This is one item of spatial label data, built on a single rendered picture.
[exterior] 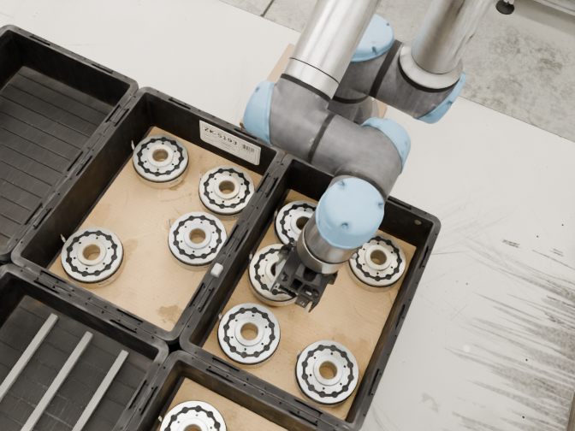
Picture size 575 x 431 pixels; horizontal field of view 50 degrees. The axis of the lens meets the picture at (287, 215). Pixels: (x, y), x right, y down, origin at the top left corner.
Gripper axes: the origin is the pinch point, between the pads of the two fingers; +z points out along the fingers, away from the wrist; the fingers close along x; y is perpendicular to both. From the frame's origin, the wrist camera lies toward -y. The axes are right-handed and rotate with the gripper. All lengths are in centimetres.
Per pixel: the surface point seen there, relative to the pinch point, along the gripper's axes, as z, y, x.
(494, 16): 85, -183, 31
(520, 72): 82, -159, 49
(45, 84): 13, -17, -62
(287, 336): 3.7, 8.3, 3.3
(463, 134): 15, -58, 21
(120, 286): 7.7, 13.4, -26.1
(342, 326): 2.7, 2.4, 10.9
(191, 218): 4.3, -2.4, -21.4
